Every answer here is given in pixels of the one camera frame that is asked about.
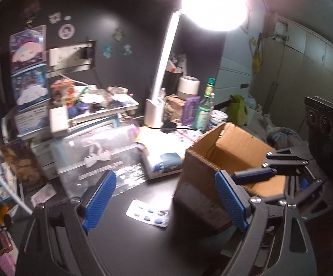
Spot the round portrait badge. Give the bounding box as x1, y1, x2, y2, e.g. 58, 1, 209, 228
58, 24, 75, 39

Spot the white jar blue label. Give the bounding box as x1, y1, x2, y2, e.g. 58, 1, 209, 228
208, 110, 228, 130

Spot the white labelled box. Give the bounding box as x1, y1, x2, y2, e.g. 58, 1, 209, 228
15, 108, 50, 134

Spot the purple packet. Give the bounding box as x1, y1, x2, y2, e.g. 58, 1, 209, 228
183, 96, 201, 125

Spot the dark picture card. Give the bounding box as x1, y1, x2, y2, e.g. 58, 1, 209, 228
1, 139, 48, 190

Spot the cardboard box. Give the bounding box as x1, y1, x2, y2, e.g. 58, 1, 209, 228
174, 122, 287, 235

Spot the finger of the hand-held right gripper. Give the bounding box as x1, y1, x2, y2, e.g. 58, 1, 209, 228
270, 178, 325, 207
231, 147, 313, 185

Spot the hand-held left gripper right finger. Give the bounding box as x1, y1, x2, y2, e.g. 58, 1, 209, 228
215, 170, 318, 276

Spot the black mesh pen holder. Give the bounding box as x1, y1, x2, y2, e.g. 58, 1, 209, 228
162, 63, 188, 95

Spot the white tray of trinkets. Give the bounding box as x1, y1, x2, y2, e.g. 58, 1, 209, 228
49, 90, 139, 137

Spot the green plush toy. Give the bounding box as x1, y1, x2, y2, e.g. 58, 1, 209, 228
227, 94, 249, 126

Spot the small printed card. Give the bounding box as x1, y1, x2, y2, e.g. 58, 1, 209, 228
30, 184, 55, 205

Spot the blue cartoon tin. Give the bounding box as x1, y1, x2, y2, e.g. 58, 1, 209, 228
11, 63, 50, 111

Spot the green glass bottle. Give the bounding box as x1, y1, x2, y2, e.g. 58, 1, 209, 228
194, 78, 216, 131

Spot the white wire rack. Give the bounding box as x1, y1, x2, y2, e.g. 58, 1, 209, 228
0, 46, 33, 216

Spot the pale wardrobe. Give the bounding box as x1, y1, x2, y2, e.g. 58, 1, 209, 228
262, 14, 333, 138

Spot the white desk lamp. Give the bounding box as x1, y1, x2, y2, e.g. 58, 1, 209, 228
145, 0, 249, 129

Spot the blue pill blister pack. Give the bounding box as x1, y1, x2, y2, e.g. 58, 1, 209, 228
125, 199, 170, 229

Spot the clear acrylic box with bow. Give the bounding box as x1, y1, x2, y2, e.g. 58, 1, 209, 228
51, 125, 147, 196

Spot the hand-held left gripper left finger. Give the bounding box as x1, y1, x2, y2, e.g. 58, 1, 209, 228
15, 170, 117, 276

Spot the blue white tissue packet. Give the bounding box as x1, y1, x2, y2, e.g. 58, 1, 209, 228
140, 147, 185, 180

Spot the white cylinder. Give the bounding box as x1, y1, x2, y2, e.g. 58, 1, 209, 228
177, 75, 201, 100

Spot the white wall outlet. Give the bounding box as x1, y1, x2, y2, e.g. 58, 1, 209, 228
49, 47, 81, 66

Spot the pink cartoon tin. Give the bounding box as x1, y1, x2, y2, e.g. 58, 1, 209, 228
9, 26, 48, 64

